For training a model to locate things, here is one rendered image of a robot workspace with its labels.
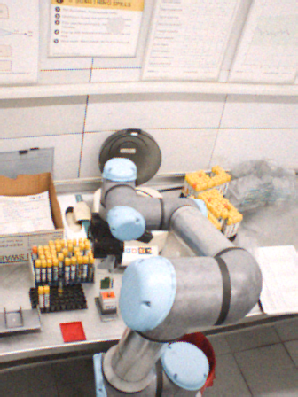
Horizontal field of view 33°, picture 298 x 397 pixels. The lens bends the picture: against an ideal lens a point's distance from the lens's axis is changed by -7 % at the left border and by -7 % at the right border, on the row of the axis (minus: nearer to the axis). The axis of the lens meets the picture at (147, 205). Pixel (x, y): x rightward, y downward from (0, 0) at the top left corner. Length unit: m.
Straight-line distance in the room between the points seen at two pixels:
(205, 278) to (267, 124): 1.39
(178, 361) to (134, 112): 0.98
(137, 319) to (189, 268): 0.11
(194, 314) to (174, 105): 1.19
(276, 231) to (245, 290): 1.24
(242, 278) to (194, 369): 0.42
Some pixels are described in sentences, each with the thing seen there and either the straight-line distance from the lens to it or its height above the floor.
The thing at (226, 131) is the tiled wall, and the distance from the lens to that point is 2.05.
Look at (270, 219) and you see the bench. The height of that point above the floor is 0.88.
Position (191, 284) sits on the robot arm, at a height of 1.59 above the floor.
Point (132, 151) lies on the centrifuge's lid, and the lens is 1.90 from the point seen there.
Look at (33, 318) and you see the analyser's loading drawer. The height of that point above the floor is 0.91.
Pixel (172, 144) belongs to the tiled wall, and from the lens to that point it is 1.99.
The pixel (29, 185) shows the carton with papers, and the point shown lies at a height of 0.97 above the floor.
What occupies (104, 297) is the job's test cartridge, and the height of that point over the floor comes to 0.95.
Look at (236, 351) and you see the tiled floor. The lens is 2.73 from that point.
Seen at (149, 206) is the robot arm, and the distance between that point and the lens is 1.17.
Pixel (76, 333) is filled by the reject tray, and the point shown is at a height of 0.88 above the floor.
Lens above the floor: 2.17
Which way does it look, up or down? 41 degrees down
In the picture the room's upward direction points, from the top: 12 degrees clockwise
